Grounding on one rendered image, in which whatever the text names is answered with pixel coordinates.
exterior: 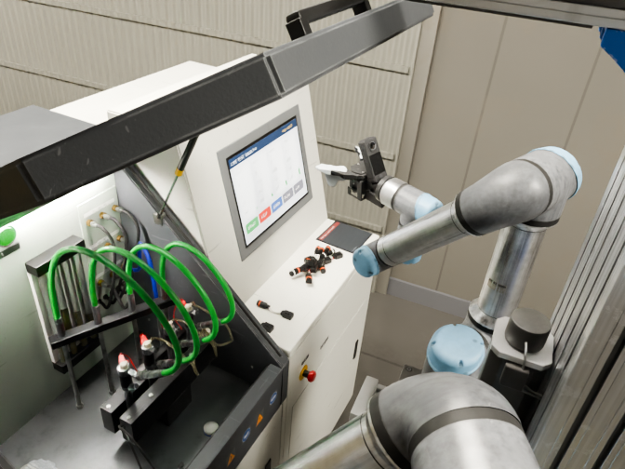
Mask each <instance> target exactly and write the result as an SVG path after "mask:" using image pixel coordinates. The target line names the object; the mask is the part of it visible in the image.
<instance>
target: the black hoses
mask: <svg viewBox="0 0 625 469"><path fill-rule="evenodd" d="M121 211H122V212H124V213H126V215H127V216H128V217H129V218H130V219H131V220H132V221H133V222H134V224H135V226H136V229H137V240H136V245H135V246H137V245H138V242H139V241H140V227H139V225H138V223H137V221H136V220H135V218H134V217H133V216H132V215H131V214H130V213H129V212H128V211H127V210H125V209H122V210H121ZM109 220H112V221H114V222H115V223H116V224H117V225H118V227H119V228H120V229H121V231H122V232H123V234H124V237H125V250H128V237H127V233H126V230H125V228H124V227H123V225H122V224H121V223H120V222H119V221H118V220H117V219H116V218H114V217H110V218H109ZM96 227H98V228H100V229H101V230H102V231H103V232H104V233H105V234H106V235H107V236H108V238H109V239H110V241H111V244H112V246H114V247H115V243H114V240H113V238H112V236H111V235H110V233H109V232H108V231H107V230H106V229H105V228H104V227H103V226H102V225H100V224H97V225H96ZM121 256H122V255H121ZM122 257H123V259H124V260H123V266H122V270H125V269H126V261H127V258H126V257H125V256H122ZM113 263H115V264H116V253H114V252H113ZM115 275H116V273H115V272H113V278H112V284H111V285H107V288H110V289H111V291H110V297H108V295H107V294H105V295H104V296H103V299H104V300H108V304H107V305H106V304H105V303H104V302H103V301H101V299H98V304H101V305H102V306H103V308H105V309H109V308H110V306H111V304H115V303H116V301H118V302H119V304H120V306H121V307H122V308H123V309H127V307H128V302H126V306H124V305H123V303H122V301H121V299H122V297H123V295H124V294H126V293H127V290H126V281H123V279H122V278H121V277H120V280H119V284H118V286H116V288H114V284H115ZM121 286H123V288H121ZM120 291H121V294H120V296H119V292H120ZM113 295H114V299H113ZM112 299H113V301H112Z"/></svg>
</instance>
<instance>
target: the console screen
mask: <svg viewBox="0 0 625 469"><path fill-rule="evenodd" d="M216 154H217V158H218V162H219V169H220V174H221V177H222V181H223V185H224V190H225V194H226V197H227V201H228V206H229V210H230V213H231V217H232V222H233V229H234V232H235V237H236V241H237V245H238V248H239V253H240V257H241V261H244V260H245V259H246V258H247V257H248V256H249V255H250V254H251V253H253V252H254V251H255V250H256V249H257V248H258V247H259V246H260V245H261V244H263V243H264V242H265V241H266V240H267V239H268V238H269V237H270V236H271V235H273V234H274V233H275V232H276V231H277V230H278V229H279V228H280V227H281V226H282V225H283V224H285V223H286V222H287V221H288V220H289V219H290V218H291V217H292V216H293V215H295V214H296V213H297V212H298V211H299V210H300V209H301V208H302V207H303V206H305V205H306V204H307V203H308V202H309V201H310V200H311V199H312V198H313V192H312V186H311V180H310V174H309V168H308V162H307V155H306V150H305V144H304V138H303V132H302V125H301V120H300V113H299V105H298V104H296V105H295V106H293V107H291V108H290V109H288V110H286V111H285V112H283V113H281V114H279V115H277V116H276V117H275V118H273V119H271V120H270V121H268V122H266V123H265V124H263V125H261V126H259V127H257V128H255V129H254V130H252V131H250V132H249V133H247V134H245V135H244V136H243V137H241V138H239V139H238V140H236V141H234V142H232V143H230V144H229V145H227V146H225V147H223V148H222V149H220V150H218V151H217V152H216Z"/></svg>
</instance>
